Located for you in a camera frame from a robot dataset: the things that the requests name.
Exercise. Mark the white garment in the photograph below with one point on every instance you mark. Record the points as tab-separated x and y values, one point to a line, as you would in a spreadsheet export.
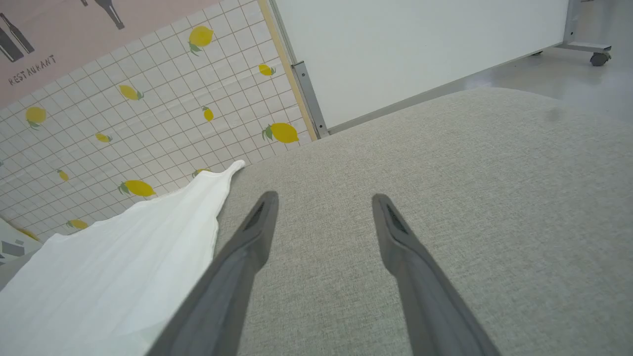
109	277

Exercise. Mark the lemon print tile partition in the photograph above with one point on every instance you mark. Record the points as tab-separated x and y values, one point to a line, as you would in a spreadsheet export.
173	123

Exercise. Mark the white board on grey stand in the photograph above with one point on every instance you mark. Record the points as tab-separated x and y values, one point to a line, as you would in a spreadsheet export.
420	44

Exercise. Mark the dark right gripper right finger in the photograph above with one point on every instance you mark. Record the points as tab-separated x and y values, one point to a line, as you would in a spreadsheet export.
420	287

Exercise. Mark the pink restaurant poster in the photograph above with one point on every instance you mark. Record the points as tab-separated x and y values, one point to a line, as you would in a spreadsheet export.
74	34

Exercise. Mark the grey shapes printed panel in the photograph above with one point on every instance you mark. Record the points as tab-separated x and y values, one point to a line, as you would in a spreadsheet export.
15	244

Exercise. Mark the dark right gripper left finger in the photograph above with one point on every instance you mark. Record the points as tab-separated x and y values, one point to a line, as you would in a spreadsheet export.
232	277

